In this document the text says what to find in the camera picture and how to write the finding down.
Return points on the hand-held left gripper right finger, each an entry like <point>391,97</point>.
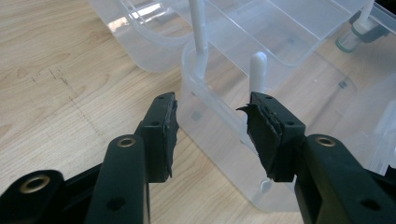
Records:
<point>280,143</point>

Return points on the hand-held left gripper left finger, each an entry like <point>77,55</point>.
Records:
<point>155,146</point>

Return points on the small white green bottle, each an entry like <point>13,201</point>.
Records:
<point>345,42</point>

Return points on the clear plastic storage box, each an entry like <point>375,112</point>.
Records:
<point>311,124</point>

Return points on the clear plastic tray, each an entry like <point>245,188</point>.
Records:
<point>249,28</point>

